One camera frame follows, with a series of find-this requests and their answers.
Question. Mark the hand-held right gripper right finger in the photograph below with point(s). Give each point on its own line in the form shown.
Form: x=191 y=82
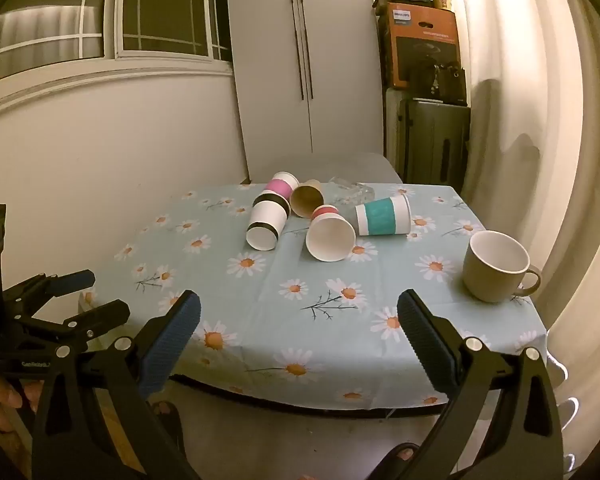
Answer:
x=427 y=345

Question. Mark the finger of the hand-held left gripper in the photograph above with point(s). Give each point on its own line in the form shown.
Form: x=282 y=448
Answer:
x=72 y=279
x=102 y=314

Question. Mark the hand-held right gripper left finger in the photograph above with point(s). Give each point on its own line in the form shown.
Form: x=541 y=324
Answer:
x=172 y=347

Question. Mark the teal banded paper cup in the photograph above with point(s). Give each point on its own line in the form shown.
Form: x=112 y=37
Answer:
x=384 y=216

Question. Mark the red banded white paper cup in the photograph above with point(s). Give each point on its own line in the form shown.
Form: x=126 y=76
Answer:
x=330 y=239

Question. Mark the black banded white paper cup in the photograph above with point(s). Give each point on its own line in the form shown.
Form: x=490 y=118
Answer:
x=268 y=216

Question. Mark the clear glass cup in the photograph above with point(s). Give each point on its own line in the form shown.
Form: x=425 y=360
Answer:
x=352 y=192

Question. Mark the brown paper cup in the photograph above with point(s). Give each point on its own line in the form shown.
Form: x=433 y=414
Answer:
x=306 y=201

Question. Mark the pink banded paper cup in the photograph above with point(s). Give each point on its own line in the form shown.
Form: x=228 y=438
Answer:
x=281 y=188

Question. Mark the person's left foot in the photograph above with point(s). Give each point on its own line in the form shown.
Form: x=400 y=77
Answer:
x=166 y=422

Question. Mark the person's foot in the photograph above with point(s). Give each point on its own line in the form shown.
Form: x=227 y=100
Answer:
x=405 y=455
x=166 y=422

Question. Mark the beige ceramic mug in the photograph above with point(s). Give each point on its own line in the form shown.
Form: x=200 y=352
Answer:
x=485 y=280

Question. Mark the floral light blue tablecloth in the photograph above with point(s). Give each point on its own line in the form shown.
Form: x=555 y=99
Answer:
x=280 y=320

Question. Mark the person's right foot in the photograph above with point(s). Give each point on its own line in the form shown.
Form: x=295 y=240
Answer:
x=405 y=455

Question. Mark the dark grey suitcase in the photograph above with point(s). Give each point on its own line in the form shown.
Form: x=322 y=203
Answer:
x=430 y=145

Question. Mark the white framed window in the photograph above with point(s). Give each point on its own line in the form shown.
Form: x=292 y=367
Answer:
x=105 y=57

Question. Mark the black bag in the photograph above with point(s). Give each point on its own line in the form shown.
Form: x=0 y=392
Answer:
x=442 y=82

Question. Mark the cream curtain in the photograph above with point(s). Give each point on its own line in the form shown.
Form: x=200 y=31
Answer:
x=530 y=85

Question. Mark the white wardrobe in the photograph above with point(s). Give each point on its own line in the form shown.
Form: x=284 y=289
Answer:
x=275 y=70

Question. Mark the orange cardboard box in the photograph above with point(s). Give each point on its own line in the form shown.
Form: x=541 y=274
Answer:
x=420 y=35

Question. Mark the gold tin can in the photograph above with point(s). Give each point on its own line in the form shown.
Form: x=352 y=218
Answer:
x=443 y=2

